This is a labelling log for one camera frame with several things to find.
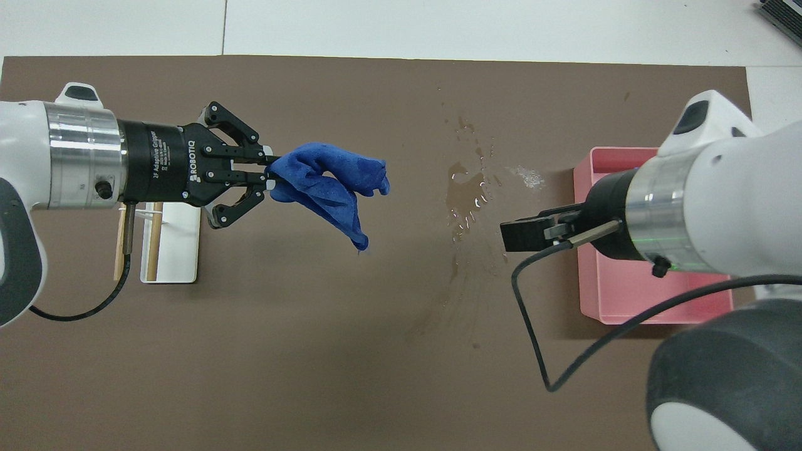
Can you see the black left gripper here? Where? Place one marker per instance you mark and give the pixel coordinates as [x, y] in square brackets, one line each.
[163, 163]

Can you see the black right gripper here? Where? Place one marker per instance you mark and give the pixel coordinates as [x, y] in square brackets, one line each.
[611, 213]

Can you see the blue microfiber towel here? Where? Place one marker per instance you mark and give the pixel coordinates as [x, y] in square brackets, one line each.
[326, 181]

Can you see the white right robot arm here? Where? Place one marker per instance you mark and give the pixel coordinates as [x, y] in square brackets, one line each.
[739, 207]

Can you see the spilled water puddle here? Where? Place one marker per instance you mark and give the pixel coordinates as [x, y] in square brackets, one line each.
[467, 194]

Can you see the thin white rack crossbar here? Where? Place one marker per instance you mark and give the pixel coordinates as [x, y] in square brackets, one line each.
[150, 216]

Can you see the white rectangular tray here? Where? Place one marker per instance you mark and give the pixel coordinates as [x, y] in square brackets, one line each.
[178, 250]

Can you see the pink plastic bin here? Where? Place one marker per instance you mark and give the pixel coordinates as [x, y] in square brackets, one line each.
[620, 294]

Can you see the short wooden dowel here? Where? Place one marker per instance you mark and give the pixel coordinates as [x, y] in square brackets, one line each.
[152, 250]

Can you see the brown table mat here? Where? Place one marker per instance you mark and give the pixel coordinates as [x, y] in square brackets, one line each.
[313, 344]

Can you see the dark ribbed device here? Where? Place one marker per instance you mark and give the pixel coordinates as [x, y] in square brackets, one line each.
[783, 15]

